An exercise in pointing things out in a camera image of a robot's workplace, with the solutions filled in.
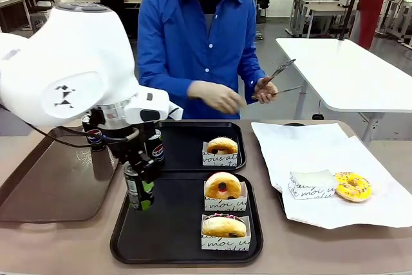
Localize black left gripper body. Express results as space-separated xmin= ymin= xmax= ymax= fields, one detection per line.
xmin=108 ymin=122 xmax=153 ymax=167

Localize black Pepsi can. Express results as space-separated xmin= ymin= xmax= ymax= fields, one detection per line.
xmin=145 ymin=128 xmax=165 ymax=169
xmin=124 ymin=162 xmax=155 ymax=211
xmin=81 ymin=115 xmax=107 ymax=153

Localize plain glazed donut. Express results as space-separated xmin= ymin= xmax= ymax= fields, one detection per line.
xmin=206 ymin=137 xmax=239 ymax=155

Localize chocolate sprinkle donut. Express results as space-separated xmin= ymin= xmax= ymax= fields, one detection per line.
xmin=201 ymin=213 xmax=250 ymax=252

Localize metal serving tongs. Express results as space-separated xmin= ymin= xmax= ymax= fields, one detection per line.
xmin=252 ymin=59 xmax=304 ymax=99

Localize person's left forearm blue sleeve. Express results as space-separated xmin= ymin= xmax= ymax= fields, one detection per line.
xmin=239 ymin=57 xmax=268 ymax=89

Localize person's right forearm blue sleeve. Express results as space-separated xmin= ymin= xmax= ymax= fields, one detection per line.
xmin=137 ymin=68 xmax=194 ymax=102

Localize person's right hand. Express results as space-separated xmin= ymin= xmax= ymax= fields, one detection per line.
xmin=187 ymin=81 xmax=247 ymax=115

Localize person's left hand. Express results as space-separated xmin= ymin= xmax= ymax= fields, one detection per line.
xmin=254 ymin=76 xmax=279 ymax=105

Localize small black tray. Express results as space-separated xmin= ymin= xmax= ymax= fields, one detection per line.
xmin=151 ymin=121 xmax=248 ymax=173

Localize large black tray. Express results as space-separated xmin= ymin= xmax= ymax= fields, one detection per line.
xmin=109 ymin=172 xmax=264 ymax=265

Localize brown plastic tray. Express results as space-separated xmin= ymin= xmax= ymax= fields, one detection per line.
xmin=0 ymin=126 xmax=129 ymax=223

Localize person's blue shirt torso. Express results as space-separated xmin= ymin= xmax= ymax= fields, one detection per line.
xmin=137 ymin=0 xmax=268 ymax=120

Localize grey step stool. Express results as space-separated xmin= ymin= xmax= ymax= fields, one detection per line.
xmin=30 ymin=14 xmax=52 ymax=33

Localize white script-print donut box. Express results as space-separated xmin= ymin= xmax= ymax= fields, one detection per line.
xmin=288 ymin=170 xmax=338 ymax=200

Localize white paper sheet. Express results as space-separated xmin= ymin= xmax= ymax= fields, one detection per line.
xmin=250 ymin=120 xmax=412 ymax=231

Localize yellow sprinkled donut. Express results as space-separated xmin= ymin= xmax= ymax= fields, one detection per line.
xmin=333 ymin=171 xmax=373 ymax=202

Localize white rectangular table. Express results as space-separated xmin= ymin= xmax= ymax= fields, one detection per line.
xmin=275 ymin=37 xmax=412 ymax=146

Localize grey background work table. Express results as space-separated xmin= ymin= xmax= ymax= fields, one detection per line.
xmin=287 ymin=0 xmax=359 ymax=39

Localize black vertical pole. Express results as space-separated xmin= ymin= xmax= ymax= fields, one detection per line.
xmin=337 ymin=0 xmax=368 ymax=41

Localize person in red dress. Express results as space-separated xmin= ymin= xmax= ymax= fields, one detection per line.
xmin=342 ymin=0 xmax=391 ymax=51

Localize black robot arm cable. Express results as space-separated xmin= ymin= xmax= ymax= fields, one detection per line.
xmin=0 ymin=102 xmax=141 ymax=147

